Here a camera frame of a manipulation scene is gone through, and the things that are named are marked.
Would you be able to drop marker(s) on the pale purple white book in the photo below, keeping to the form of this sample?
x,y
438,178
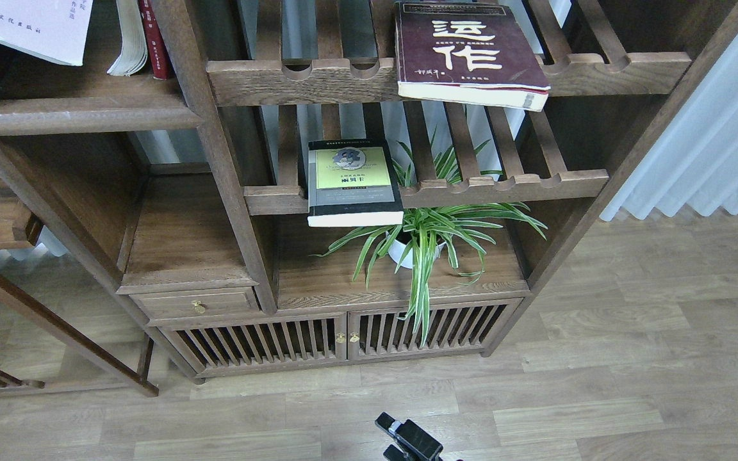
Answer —
x,y
52,30

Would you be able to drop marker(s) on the cream paged standing book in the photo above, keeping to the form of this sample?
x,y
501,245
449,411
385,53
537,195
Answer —
x,y
133,53

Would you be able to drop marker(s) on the red spine standing book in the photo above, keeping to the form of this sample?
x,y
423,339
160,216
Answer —
x,y
156,49

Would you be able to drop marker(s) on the white plant pot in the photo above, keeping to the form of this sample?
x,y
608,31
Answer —
x,y
399,244

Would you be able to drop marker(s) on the dark wooden bookshelf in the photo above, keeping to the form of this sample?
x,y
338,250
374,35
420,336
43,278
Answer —
x,y
184,197

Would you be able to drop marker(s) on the dark red book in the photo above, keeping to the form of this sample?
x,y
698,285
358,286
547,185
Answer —
x,y
466,53

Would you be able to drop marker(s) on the white pleated curtain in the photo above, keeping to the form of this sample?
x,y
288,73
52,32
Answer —
x,y
695,162

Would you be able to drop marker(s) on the yellow and black book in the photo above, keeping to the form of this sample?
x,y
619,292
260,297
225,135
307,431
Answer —
x,y
352,183

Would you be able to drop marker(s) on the green spider plant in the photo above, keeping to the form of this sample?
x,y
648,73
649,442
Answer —
x,y
461,222

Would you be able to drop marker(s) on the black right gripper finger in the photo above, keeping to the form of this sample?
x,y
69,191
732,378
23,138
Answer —
x,y
392,453
410,438

